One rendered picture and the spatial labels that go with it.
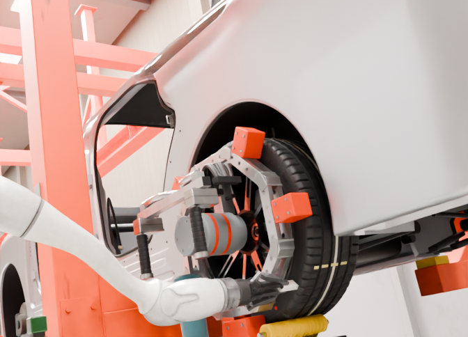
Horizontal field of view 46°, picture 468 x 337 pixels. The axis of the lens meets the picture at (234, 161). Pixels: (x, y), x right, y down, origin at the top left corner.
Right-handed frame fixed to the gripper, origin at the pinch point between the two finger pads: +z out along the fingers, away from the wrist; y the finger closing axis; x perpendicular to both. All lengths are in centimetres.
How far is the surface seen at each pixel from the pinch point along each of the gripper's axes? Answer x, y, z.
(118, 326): 45, -46, -26
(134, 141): 488, -157, 204
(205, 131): 70, 21, 6
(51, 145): 93, 2, -44
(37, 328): 10, -11, -69
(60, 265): 61, -30, -44
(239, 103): 56, 38, 6
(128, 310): 48, -43, -21
